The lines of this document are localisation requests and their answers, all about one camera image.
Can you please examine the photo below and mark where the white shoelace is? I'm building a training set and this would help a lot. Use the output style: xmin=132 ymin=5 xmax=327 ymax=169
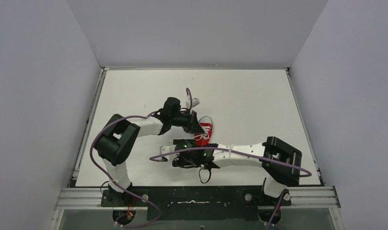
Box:
xmin=194 ymin=124 xmax=212 ymax=141

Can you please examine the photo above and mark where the red canvas sneaker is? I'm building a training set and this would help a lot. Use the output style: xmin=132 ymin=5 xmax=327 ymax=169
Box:
xmin=194 ymin=116 xmax=213 ymax=147

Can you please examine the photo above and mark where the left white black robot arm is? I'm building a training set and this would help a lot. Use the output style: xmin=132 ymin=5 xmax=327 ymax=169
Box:
xmin=90 ymin=97 xmax=206 ymax=205

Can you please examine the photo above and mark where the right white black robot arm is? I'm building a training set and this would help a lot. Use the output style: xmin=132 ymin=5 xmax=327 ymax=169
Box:
xmin=162 ymin=137 xmax=303 ymax=205

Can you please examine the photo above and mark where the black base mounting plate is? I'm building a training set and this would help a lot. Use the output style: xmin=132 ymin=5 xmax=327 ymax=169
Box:
xmin=100 ymin=185 xmax=292 ymax=223

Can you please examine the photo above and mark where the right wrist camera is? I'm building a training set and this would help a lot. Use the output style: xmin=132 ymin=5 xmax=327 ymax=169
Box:
xmin=160 ymin=145 xmax=176 ymax=162

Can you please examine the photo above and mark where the aluminium frame rail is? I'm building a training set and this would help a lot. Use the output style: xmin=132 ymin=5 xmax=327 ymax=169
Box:
xmin=55 ymin=186 xmax=341 ymax=210

